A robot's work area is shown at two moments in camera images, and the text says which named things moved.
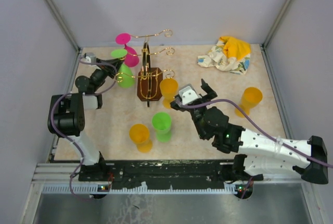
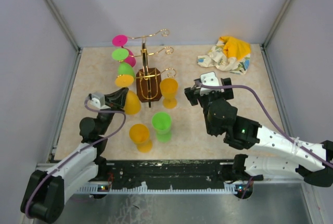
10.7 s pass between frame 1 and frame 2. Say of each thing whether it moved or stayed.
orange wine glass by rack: stayed
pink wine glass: moved
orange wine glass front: stayed
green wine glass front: stayed
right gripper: moved
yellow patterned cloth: stayed
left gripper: moved
